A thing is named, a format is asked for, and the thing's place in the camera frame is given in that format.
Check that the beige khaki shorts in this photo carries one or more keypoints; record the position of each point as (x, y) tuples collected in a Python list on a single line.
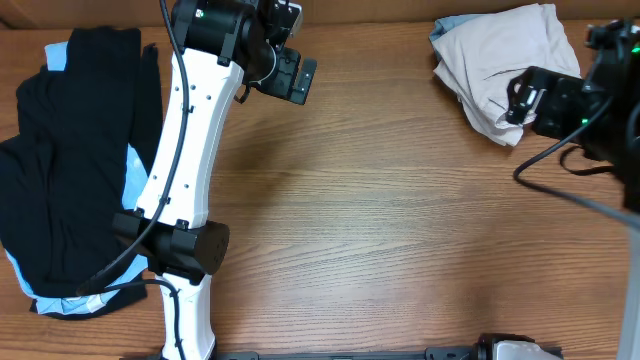
[(479, 58)]

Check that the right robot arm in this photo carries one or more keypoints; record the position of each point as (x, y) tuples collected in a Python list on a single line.
[(598, 114)]

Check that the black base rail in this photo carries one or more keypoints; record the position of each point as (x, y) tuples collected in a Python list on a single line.
[(488, 346)]

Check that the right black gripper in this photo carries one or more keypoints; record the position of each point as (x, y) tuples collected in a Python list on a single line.
[(558, 91)]

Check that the black garment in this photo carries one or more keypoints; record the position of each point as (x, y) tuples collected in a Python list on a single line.
[(63, 174)]

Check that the folded light blue jeans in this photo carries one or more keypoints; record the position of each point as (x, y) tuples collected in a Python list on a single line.
[(446, 24)]

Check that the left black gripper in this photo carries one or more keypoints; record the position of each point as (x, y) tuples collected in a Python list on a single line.
[(282, 86)]

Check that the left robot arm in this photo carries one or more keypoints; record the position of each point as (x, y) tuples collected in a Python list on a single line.
[(222, 51)]

